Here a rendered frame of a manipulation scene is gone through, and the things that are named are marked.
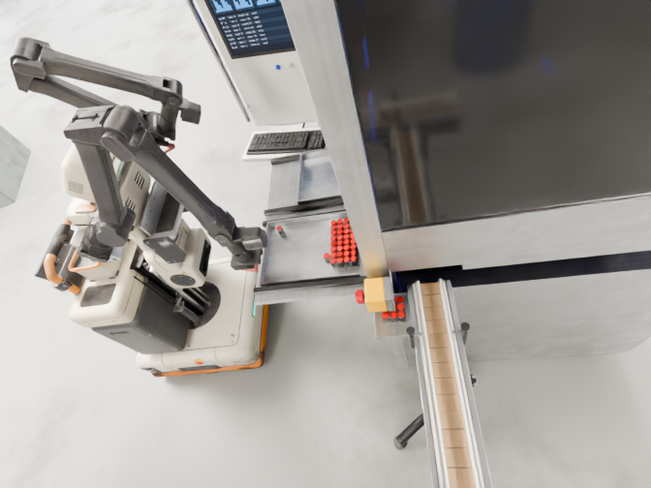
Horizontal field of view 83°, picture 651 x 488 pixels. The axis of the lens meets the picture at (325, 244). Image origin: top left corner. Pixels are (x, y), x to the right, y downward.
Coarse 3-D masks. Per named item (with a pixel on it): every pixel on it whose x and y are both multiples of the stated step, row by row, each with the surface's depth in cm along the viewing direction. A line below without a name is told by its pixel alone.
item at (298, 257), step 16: (272, 224) 138; (288, 224) 138; (304, 224) 137; (320, 224) 135; (272, 240) 136; (288, 240) 135; (304, 240) 133; (320, 240) 131; (272, 256) 132; (288, 256) 131; (304, 256) 129; (320, 256) 127; (272, 272) 128; (288, 272) 127; (304, 272) 125; (320, 272) 124; (336, 272) 122; (352, 272) 121
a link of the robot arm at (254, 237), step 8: (240, 232) 110; (248, 232) 109; (256, 232) 108; (264, 232) 113; (216, 240) 106; (224, 240) 106; (232, 240) 108; (240, 240) 108; (248, 240) 110; (256, 240) 109; (264, 240) 112; (248, 248) 111; (256, 248) 111
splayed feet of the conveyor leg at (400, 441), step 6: (474, 378) 168; (474, 384) 172; (420, 414) 161; (414, 420) 162; (420, 420) 160; (408, 426) 162; (414, 426) 160; (420, 426) 160; (402, 432) 163; (408, 432) 161; (414, 432) 160; (396, 438) 163; (402, 438) 162; (408, 438) 161; (396, 444) 167; (402, 444) 162
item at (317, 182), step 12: (300, 156) 153; (312, 156) 155; (324, 156) 155; (300, 168) 150; (312, 168) 152; (324, 168) 151; (300, 180) 148; (312, 180) 149; (324, 180) 147; (336, 180) 145; (300, 192) 146; (312, 192) 145; (324, 192) 144; (336, 192) 142
